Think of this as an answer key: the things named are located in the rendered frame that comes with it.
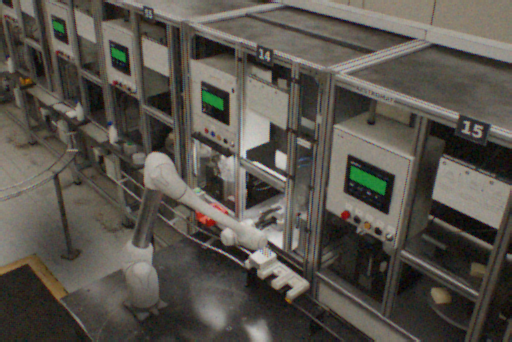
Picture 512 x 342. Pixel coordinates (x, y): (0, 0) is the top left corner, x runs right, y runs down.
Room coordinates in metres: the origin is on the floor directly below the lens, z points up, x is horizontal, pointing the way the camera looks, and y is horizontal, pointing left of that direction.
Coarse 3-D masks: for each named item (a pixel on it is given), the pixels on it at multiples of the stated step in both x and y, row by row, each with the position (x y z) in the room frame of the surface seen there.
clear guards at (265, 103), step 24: (264, 72) 2.57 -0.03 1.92; (288, 72) 2.45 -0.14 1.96; (264, 96) 2.57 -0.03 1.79; (288, 96) 2.44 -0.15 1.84; (312, 96) 2.33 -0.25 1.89; (264, 120) 2.56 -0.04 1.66; (288, 120) 2.44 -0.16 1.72; (312, 120) 2.32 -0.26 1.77; (240, 144) 2.70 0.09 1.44; (264, 144) 2.56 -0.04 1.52; (312, 144) 2.31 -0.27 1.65; (216, 168) 2.87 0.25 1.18; (264, 168) 2.55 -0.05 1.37; (216, 192) 2.87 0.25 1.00; (288, 240) 2.40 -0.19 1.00
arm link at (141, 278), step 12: (144, 264) 2.22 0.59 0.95; (132, 276) 2.15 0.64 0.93; (144, 276) 2.14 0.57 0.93; (156, 276) 2.19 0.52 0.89; (132, 288) 2.12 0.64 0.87; (144, 288) 2.12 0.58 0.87; (156, 288) 2.16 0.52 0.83; (132, 300) 2.13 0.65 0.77; (144, 300) 2.11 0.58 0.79; (156, 300) 2.16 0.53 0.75
